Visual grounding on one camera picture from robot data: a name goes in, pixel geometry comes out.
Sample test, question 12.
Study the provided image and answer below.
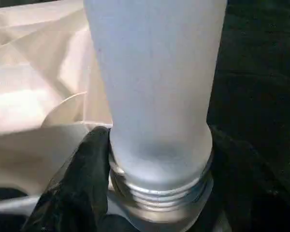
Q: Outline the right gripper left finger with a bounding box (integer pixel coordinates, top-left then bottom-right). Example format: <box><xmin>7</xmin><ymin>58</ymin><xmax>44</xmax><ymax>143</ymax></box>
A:
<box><xmin>21</xmin><ymin>125</ymin><xmax>112</xmax><ymax>232</ymax></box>

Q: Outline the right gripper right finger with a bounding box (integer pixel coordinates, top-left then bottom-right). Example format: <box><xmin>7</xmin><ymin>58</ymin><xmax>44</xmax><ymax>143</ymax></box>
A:
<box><xmin>207</xmin><ymin>124</ymin><xmax>290</xmax><ymax>232</ymax></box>

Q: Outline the white plastic table top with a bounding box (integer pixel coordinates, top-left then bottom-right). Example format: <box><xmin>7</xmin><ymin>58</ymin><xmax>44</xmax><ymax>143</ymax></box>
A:
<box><xmin>0</xmin><ymin>0</ymin><xmax>224</xmax><ymax>232</ymax></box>

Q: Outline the white plastic table leg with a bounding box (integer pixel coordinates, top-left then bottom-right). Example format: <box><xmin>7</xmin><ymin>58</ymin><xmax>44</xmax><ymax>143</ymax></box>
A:
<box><xmin>83</xmin><ymin>0</ymin><xmax>228</xmax><ymax>229</ymax></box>

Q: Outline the black mat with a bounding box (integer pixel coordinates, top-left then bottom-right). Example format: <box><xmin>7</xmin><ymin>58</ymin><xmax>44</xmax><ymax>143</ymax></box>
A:
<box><xmin>0</xmin><ymin>0</ymin><xmax>290</xmax><ymax>232</ymax></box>

